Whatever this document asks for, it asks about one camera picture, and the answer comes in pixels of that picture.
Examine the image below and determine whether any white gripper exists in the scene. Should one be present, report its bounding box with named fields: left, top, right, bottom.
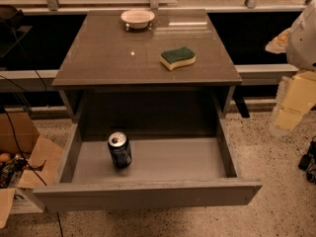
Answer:
left=265, top=0, right=316, bottom=136

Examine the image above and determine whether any dark blue pepsi can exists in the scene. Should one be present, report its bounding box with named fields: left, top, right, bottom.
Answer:
left=108, top=131, right=131, bottom=168

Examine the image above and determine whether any open grey top drawer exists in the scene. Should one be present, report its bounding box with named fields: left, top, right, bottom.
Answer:
left=33, top=92, right=264, bottom=213

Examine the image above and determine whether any grey cabinet with counter top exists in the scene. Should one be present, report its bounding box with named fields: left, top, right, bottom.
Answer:
left=53, top=10, right=241, bottom=136

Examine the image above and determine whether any black device on floor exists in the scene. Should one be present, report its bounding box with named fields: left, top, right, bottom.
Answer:
left=298, top=136, right=316, bottom=183

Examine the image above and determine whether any green and yellow sponge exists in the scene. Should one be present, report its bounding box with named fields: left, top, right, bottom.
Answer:
left=160, top=46, right=197, bottom=71

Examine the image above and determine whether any white bowl on metal stand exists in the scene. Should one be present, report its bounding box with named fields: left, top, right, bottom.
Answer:
left=120, top=10, right=155, bottom=31

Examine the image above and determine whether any brown cardboard box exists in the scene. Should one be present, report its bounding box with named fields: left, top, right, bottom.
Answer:
left=0, top=113, right=63, bottom=228

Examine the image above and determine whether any dark object at left shelf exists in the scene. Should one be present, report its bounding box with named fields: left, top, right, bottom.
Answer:
left=0, top=5, right=32, bottom=58

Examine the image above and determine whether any black cable on floor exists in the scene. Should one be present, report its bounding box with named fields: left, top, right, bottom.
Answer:
left=0, top=27, right=65, bottom=237

